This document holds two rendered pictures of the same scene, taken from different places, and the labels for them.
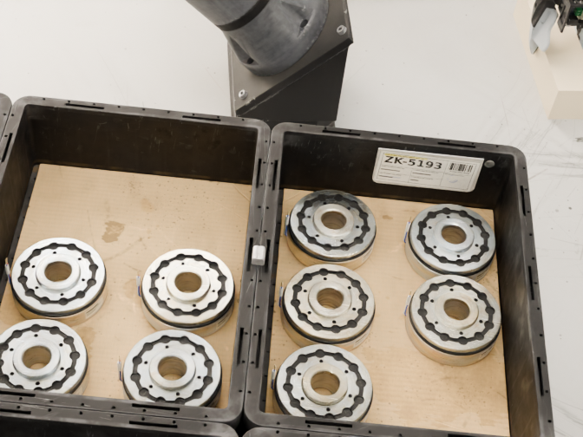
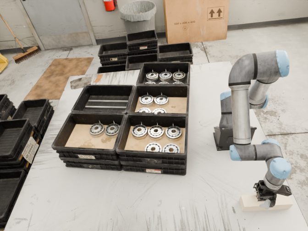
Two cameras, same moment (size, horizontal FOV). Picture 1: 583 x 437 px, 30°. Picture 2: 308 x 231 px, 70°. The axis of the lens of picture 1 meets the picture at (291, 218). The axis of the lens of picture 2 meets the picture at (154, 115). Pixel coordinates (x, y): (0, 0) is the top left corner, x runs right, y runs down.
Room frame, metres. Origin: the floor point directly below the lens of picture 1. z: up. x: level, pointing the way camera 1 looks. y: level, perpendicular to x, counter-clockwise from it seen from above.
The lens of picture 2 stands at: (0.96, -0.93, 1.93)
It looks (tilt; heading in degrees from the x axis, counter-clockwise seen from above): 45 degrees down; 106
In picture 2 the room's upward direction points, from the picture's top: 8 degrees counter-clockwise
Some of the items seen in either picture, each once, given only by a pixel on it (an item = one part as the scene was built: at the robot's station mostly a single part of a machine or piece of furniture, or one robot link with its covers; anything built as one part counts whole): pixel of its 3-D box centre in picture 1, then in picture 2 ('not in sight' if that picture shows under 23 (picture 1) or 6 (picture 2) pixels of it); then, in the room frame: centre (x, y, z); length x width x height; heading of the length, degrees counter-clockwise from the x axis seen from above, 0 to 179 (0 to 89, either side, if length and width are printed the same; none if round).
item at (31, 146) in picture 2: not in sight; (30, 149); (-0.51, 0.00, 0.41); 0.31 x 0.02 x 0.16; 101
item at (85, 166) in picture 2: not in sight; (97, 145); (0.30, -0.14, 0.76); 0.40 x 0.30 x 0.12; 3
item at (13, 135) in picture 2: not in sight; (17, 151); (-0.66, -0.02, 0.37); 0.40 x 0.30 x 0.45; 101
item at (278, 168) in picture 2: not in sight; (277, 170); (1.30, -0.37, 1.04); 0.09 x 0.08 x 0.11; 94
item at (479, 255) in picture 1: (452, 238); (171, 150); (0.81, -0.19, 0.86); 0.10 x 0.10 x 0.01
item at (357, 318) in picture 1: (329, 301); (156, 131); (0.70, -0.05, 0.86); 0.10 x 0.10 x 0.01
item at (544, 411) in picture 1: (397, 276); (153, 133); (0.70, -0.12, 0.92); 0.40 x 0.30 x 0.02; 3
